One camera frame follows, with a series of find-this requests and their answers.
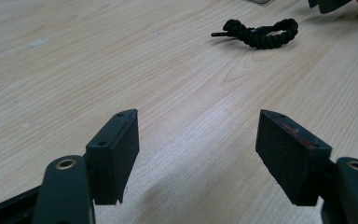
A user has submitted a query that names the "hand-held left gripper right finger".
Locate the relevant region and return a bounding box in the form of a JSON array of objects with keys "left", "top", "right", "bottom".
[{"left": 255, "top": 108, "right": 333, "bottom": 207}]

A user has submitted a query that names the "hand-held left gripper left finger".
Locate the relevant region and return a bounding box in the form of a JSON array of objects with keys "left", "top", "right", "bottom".
[{"left": 85, "top": 108, "right": 140, "bottom": 206}]

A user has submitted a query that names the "black braided cord bracelet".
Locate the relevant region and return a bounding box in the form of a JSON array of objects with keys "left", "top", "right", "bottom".
[{"left": 211, "top": 18, "right": 299, "bottom": 50}]

